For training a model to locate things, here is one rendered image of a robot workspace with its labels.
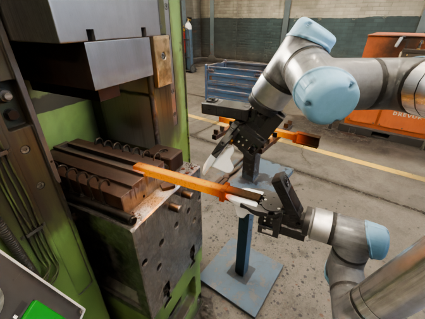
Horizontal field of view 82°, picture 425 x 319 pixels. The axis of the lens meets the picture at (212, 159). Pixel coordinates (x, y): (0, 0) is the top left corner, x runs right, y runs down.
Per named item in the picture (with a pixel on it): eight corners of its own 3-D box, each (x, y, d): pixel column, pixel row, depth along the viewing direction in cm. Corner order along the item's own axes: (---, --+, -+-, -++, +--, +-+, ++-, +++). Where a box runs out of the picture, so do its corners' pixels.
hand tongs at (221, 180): (262, 140, 156) (262, 138, 155) (268, 141, 154) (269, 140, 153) (210, 187, 112) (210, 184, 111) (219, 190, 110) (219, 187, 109)
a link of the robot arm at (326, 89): (401, 77, 30) (359, 43, 38) (312, 78, 30) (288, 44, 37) (371, 128, 36) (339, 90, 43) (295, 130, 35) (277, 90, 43)
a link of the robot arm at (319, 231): (332, 226, 51) (334, 203, 58) (309, 219, 53) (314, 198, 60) (324, 250, 55) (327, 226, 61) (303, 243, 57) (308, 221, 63)
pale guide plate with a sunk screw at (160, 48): (172, 83, 97) (169, 35, 89) (159, 88, 90) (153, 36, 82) (168, 82, 98) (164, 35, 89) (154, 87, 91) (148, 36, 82)
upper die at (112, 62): (153, 75, 68) (149, 37, 63) (95, 91, 52) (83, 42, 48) (55, 64, 84) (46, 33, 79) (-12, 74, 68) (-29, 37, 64)
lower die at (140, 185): (166, 180, 86) (163, 159, 81) (124, 216, 70) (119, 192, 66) (83, 154, 102) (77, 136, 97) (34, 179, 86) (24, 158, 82)
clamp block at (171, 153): (184, 164, 95) (183, 149, 92) (171, 175, 88) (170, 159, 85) (159, 157, 100) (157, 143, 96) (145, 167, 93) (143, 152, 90)
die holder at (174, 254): (202, 245, 117) (200, 164, 95) (152, 321, 87) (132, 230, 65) (115, 210, 138) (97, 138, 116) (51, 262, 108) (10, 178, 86)
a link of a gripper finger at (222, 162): (218, 188, 53) (245, 154, 52) (197, 171, 53) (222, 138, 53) (219, 187, 56) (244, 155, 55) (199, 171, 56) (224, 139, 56)
